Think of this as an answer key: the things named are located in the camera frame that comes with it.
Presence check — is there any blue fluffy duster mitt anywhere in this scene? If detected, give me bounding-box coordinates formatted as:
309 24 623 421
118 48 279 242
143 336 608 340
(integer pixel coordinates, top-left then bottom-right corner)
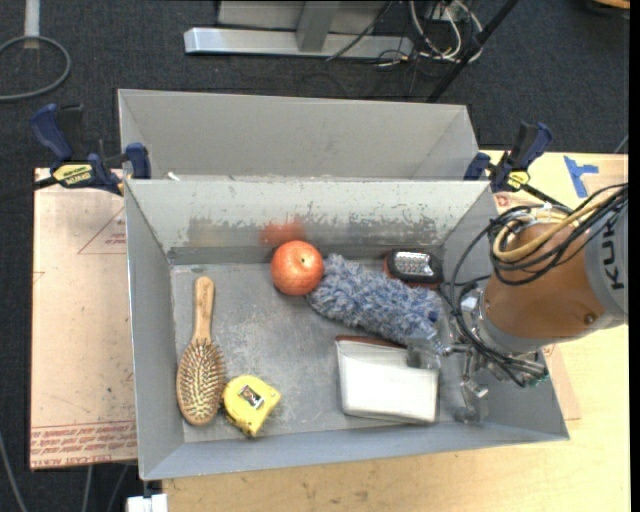
305 252 446 347

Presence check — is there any wooden hairbrush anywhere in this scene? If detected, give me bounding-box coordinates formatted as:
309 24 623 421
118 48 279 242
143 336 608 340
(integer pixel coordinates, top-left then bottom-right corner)
175 275 228 428

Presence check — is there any yellow tape measure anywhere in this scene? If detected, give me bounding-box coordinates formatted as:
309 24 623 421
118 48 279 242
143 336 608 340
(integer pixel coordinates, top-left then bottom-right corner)
220 374 283 439

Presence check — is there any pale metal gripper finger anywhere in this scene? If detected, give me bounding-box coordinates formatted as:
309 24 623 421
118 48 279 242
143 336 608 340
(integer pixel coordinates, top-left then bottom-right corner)
406 338 445 372
453 378 492 426

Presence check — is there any grey metal bin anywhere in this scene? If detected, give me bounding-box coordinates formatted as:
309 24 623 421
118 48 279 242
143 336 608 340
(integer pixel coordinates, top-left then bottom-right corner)
117 88 571 482

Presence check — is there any red apple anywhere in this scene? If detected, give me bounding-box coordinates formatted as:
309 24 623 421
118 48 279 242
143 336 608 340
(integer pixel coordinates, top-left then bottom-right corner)
269 239 326 297

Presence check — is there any white book red-brown cover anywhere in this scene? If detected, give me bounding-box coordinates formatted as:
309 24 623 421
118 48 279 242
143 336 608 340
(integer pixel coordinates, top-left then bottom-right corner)
333 335 442 426

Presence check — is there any black LED work light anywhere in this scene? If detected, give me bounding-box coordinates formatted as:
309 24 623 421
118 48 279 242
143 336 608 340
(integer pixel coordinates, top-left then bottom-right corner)
383 248 446 288

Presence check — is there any brown cardboard board red print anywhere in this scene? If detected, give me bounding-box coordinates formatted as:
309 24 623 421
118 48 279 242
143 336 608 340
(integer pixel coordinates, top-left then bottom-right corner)
29 167 584 471

